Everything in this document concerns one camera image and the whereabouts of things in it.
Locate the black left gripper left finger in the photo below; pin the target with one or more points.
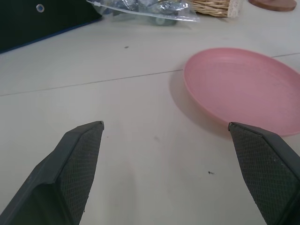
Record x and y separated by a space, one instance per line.
70 168

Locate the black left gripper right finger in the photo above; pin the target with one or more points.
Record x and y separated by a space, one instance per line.
264 168

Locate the pink round plate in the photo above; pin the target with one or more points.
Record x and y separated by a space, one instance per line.
241 89

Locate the black fabric bin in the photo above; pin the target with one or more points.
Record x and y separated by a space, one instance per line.
35 21

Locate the round wooden base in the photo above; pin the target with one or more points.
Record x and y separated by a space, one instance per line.
273 4

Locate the woven wicker basket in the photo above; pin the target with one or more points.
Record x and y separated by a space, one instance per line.
213 7

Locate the clear plastic zip bag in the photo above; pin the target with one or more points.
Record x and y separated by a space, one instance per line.
150 11

